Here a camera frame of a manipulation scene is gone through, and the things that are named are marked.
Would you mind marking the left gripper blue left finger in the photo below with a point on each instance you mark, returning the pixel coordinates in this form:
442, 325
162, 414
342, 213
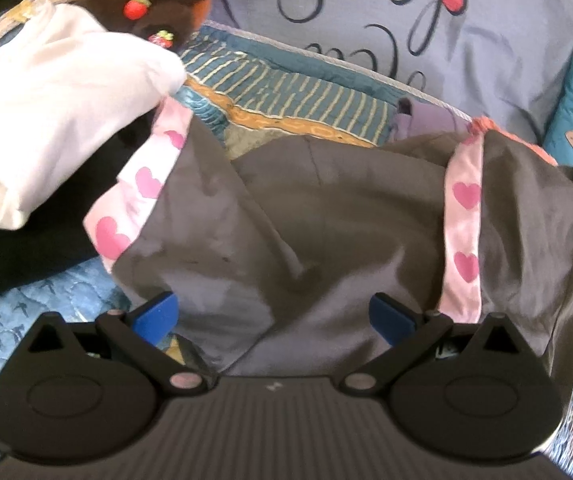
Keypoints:
133, 338

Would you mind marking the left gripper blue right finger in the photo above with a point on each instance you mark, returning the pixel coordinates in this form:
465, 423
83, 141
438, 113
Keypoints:
411, 337

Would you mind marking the grey sweatshirt with print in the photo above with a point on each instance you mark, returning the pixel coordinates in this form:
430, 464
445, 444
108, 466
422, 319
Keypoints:
274, 255

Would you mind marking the black garment pile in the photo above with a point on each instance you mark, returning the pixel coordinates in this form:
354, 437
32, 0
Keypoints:
53, 238

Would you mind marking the folded purple garment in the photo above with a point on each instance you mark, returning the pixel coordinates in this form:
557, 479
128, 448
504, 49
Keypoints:
414, 118

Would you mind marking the folded pink towel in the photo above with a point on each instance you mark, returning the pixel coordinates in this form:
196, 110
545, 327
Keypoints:
480, 125

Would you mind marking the white cloth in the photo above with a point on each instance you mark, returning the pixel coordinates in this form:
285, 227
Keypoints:
67, 85

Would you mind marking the blue floral quilt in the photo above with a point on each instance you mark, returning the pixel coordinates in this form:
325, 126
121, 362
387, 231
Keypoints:
479, 406

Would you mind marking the grey-blue duvet with lettering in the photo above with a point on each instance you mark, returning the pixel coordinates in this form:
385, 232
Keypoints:
505, 59

